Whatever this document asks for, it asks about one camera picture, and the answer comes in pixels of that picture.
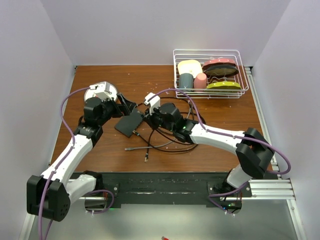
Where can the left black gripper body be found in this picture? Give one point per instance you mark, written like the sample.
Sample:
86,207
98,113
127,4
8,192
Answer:
118,111

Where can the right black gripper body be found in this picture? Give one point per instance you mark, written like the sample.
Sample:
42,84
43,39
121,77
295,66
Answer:
155,120

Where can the black network switch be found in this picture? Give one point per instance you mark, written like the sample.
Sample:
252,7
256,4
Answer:
129,123

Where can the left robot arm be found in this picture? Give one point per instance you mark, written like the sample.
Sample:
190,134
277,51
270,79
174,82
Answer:
51,194

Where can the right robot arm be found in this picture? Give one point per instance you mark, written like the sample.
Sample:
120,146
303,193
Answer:
249,146

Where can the dark grey cup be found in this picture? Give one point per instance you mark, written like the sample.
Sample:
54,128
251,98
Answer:
186,82

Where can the pink cup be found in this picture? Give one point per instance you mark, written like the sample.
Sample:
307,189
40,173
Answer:
200,81

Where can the cream yellow plate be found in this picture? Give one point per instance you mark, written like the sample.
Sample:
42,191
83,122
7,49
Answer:
190,66

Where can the olive green bowl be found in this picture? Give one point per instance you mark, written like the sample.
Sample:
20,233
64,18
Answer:
224,85

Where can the black brown bowl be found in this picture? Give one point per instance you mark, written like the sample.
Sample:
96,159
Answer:
220,71

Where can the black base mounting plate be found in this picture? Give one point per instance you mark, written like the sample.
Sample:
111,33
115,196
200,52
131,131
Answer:
166,188

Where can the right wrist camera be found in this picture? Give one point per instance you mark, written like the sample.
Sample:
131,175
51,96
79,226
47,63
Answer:
153,102

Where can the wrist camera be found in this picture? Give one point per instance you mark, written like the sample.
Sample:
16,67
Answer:
153,102
101,90

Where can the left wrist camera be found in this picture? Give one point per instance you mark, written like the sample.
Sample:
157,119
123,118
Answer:
101,90

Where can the white wire dish rack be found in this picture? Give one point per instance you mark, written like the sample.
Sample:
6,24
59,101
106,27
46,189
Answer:
202,55

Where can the aluminium frame rail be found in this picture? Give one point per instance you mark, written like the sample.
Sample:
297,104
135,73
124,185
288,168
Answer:
275,189

